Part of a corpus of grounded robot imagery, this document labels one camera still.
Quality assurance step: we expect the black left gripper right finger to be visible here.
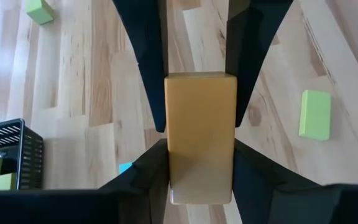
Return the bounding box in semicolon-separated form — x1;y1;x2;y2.
231;138;323;224

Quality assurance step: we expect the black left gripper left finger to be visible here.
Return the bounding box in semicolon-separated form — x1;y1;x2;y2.
99;138;171;224

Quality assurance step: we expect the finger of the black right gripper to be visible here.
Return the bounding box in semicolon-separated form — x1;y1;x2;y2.
112;0;170;134
224;0;294;129

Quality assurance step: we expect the small teal block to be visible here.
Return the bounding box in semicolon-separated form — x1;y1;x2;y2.
118;161;134;174

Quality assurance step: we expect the orange rectangular block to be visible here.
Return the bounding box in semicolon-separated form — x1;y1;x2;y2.
163;71;238;205

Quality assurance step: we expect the green rectangular block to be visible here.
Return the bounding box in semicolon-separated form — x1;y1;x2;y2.
298;89;332;141

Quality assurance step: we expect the small green cube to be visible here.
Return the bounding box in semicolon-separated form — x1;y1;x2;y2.
0;172;17;192
23;0;55;26

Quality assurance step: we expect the black plastic basket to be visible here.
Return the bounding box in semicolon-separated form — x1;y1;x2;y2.
0;118;45;194

